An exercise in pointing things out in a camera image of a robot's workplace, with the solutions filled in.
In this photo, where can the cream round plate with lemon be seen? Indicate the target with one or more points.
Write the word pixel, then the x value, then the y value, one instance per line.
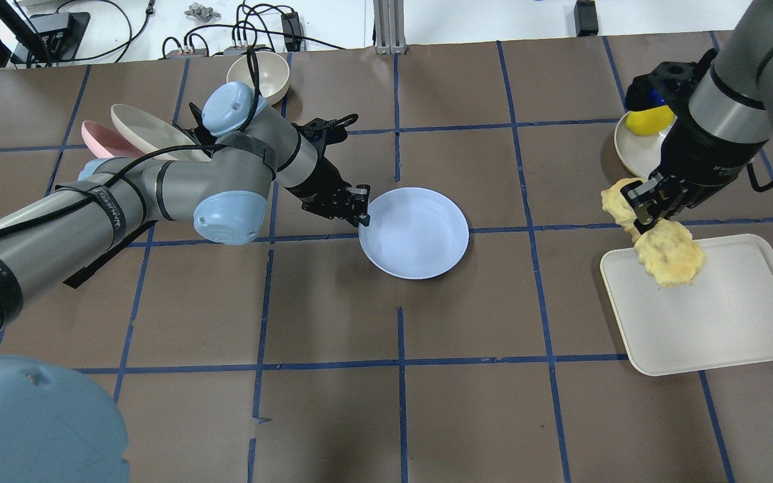
pixel 639 154

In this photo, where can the light blue plate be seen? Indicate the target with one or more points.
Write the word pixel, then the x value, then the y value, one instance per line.
pixel 414 233

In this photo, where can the black dish rack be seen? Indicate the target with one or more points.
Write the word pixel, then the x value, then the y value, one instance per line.
pixel 200 136

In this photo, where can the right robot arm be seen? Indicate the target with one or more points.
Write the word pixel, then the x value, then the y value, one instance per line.
pixel 723 106

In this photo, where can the pink plate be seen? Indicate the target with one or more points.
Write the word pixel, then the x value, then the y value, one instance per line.
pixel 105 143

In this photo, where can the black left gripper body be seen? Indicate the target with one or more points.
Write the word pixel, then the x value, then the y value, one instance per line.
pixel 317 184

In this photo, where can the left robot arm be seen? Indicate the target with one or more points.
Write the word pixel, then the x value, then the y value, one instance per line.
pixel 57 424

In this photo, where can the aluminium frame post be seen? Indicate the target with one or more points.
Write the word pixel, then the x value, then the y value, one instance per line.
pixel 389 27

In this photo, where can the cream rectangular tray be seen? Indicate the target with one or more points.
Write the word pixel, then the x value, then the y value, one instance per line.
pixel 723 319

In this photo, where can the yellow bread roll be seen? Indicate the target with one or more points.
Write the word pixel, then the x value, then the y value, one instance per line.
pixel 667 251

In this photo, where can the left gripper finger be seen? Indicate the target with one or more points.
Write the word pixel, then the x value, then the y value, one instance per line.
pixel 359 204

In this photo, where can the black power adapter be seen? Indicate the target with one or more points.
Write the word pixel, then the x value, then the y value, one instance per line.
pixel 586 19

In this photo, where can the cream bowl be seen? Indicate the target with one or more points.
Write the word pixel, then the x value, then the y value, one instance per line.
pixel 274 75

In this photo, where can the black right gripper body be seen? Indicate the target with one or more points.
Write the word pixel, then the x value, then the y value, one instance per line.
pixel 703 157

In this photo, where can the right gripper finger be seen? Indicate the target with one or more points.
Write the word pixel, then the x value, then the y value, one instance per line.
pixel 643 199

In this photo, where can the yellow lemon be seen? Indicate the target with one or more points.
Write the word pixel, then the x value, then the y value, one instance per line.
pixel 649 122

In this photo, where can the cream plate in rack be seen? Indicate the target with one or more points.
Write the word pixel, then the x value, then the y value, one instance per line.
pixel 144 131

